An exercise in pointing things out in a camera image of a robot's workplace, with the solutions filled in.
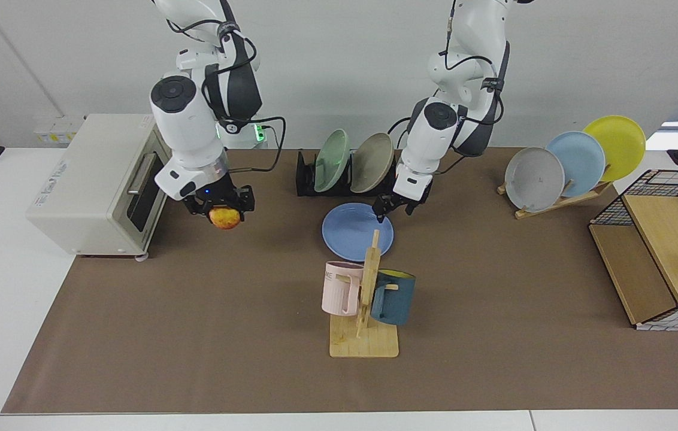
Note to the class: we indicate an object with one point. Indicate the red yellow apple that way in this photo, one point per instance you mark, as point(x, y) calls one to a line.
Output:
point(225, 218)

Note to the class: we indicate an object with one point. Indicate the beige plate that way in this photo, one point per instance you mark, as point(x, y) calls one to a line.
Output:
point(372, 161)

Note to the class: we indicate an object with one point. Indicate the green plate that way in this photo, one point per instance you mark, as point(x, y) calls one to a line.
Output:
point(332, 161)

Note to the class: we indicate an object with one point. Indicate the black dish rack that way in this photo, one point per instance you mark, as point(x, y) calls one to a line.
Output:
point(305, 176)

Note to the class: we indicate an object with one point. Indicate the wooden plate rack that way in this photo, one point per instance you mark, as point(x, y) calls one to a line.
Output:
point(530, 213)

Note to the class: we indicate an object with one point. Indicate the grey plate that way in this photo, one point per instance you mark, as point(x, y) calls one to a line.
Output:
point(533, 179)

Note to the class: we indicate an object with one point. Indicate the light blue plate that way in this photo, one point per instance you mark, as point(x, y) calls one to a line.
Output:
point(581, 161)

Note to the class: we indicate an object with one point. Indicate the yellow plate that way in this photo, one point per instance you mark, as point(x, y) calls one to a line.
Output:
point(617, 143)

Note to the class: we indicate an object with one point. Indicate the dark teal cup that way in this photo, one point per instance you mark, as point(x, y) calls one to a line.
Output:
point(396, 302)

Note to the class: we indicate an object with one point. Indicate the pink cup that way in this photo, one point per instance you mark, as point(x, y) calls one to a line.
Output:
point(336, 293)

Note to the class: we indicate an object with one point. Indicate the wooden cup stand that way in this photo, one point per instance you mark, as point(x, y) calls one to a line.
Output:
point(363, 344)

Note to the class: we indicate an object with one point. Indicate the pale toaster oven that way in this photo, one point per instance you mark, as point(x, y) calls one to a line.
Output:
point(87, 179)

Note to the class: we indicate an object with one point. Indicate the brown table cloth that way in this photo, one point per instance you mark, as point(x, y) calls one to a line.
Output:
point(195, 329)

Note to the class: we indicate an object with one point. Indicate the white wall socket box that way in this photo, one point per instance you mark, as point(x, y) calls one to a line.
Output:
point(57, 129)

